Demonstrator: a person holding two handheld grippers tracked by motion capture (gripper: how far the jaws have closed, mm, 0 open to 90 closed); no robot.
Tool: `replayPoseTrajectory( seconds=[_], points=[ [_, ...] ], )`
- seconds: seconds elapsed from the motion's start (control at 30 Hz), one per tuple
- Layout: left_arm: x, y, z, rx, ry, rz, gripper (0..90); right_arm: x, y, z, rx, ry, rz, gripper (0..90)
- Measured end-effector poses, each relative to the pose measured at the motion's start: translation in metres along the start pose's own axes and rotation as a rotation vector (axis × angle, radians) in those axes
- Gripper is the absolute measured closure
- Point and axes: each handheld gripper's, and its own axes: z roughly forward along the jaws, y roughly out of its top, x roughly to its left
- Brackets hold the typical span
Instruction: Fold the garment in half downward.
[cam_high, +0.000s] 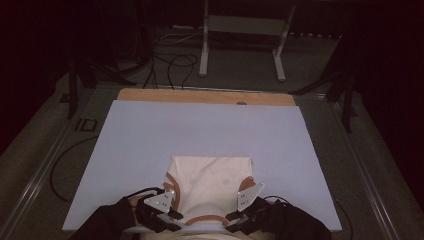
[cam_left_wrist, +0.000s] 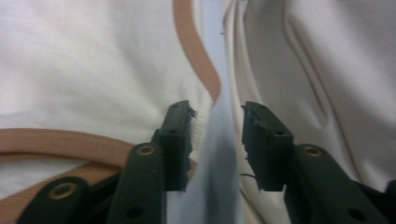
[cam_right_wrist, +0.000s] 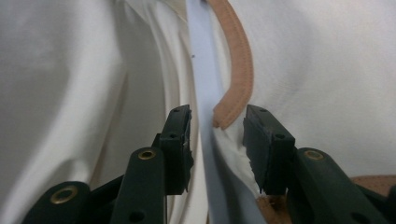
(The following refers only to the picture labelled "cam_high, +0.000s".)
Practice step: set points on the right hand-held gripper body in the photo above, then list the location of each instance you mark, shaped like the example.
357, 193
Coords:
248, 196

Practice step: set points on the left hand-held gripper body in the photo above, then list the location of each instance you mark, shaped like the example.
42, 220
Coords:
161, 201

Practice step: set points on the cream baby bodysuit brown trim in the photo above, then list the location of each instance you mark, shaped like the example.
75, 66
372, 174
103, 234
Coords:
210, 180

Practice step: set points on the person's left hand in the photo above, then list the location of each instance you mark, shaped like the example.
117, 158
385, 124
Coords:
135, 200

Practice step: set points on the person's right hand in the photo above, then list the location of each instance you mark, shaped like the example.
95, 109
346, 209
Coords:
275, 201

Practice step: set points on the light blue board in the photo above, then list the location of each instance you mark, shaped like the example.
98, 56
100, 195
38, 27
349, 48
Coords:
166, 130

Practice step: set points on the black metal stand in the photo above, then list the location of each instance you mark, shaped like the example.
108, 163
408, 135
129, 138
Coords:
72, 90
347, 100

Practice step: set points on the white metal stand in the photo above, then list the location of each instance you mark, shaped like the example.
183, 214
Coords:
246, 25

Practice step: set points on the black rectangular floor bracket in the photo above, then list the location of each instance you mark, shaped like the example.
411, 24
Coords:
80, 125

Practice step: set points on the aluminium frame rail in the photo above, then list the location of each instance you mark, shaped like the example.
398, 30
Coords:
373, 190
40, 176

